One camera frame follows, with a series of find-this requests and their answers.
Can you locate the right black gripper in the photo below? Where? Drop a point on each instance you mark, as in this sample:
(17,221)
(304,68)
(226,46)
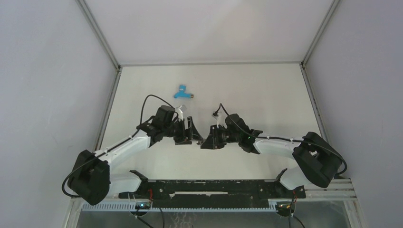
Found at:
(213,141)

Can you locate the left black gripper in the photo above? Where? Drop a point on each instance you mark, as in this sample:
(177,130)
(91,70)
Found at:
(183,139)

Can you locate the blue plastic water faucet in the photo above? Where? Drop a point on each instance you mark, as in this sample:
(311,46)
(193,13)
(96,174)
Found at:
(182,93)

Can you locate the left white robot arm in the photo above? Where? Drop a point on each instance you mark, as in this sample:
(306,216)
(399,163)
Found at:
(92,179)

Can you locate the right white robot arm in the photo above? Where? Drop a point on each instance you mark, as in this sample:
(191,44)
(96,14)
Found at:
(317,162)

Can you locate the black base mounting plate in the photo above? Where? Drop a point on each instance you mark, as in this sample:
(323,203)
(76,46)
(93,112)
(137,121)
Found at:
(212,193)

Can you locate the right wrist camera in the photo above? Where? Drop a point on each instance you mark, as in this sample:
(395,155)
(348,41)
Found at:
(219,118)

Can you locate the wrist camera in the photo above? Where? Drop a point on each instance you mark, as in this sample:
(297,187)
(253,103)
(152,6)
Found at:
(219,118)
(180,112)

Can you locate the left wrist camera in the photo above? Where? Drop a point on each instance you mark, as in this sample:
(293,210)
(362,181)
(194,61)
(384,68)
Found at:
(180,112)

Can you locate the white slotted cable duct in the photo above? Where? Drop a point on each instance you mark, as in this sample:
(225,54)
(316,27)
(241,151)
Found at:
(125,206)

